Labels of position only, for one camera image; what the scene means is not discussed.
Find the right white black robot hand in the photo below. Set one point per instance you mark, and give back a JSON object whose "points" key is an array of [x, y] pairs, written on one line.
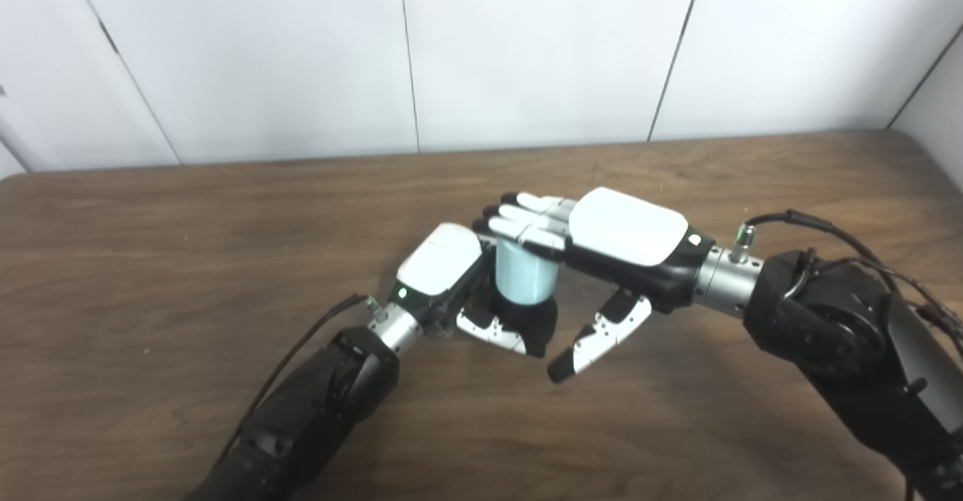
{"points": [[628, 230]]}

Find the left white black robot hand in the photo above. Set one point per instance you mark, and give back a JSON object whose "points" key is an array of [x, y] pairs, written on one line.
{"points": [[440, 260]]}

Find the light blue plastic cup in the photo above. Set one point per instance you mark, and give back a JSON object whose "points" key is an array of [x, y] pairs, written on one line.
{"points": [[525, 279]]}

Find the black flared nozzle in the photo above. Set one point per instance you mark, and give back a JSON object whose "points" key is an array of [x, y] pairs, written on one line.
{"points": [[534, 324]]}

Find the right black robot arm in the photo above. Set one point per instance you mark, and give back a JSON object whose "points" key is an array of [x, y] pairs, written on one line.
{"points": [[843, 328]]}

